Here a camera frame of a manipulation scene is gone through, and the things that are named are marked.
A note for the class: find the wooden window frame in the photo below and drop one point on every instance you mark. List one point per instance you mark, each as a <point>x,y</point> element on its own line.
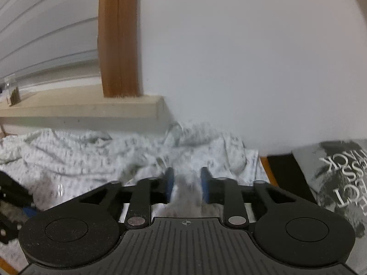
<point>120,34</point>

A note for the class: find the grey printed t-shirt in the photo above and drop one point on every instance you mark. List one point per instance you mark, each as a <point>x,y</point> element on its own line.
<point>338,183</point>

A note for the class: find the black folded garment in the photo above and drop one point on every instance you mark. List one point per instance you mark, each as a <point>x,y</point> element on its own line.
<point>289,177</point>

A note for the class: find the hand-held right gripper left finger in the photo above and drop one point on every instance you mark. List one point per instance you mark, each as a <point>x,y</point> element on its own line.
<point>169,183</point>

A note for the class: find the grey window blind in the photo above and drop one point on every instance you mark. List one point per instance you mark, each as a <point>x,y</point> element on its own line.
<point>48,25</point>

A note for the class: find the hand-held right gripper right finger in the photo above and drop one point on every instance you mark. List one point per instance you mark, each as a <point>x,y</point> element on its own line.
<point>204,183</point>

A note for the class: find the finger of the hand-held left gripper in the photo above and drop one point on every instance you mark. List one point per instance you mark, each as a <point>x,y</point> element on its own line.
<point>17,190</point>
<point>30,211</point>

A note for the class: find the white patterned shirt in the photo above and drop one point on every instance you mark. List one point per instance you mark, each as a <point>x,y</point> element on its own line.
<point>100,154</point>

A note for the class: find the clear jar with orange label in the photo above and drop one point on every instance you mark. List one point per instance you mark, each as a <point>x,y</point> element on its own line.
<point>13,91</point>

